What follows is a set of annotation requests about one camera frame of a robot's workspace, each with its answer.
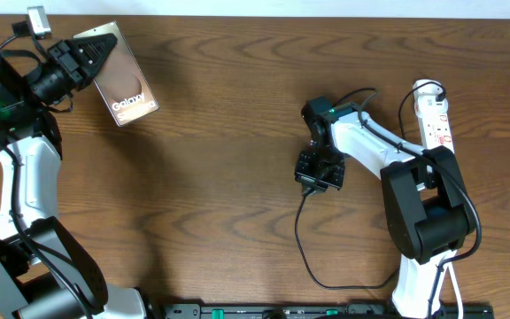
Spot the Galaxy S25 Ultra smartphone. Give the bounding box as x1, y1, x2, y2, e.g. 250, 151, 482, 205
73, 21, 159, 127

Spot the black USB charging cable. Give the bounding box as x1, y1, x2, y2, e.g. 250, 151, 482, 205
294, 80, 448, 291

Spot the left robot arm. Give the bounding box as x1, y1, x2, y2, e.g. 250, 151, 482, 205
0, 34, 158, 318

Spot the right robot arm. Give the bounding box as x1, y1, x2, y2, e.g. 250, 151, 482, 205
295, 97, 482, 318

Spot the white power strip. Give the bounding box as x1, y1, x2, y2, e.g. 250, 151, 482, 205
413, 79, 454, 152

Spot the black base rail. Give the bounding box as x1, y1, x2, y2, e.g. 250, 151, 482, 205
161, 302, 495, 319

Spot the white power strip cord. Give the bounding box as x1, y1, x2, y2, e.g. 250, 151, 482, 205
443, 252, 465, 319

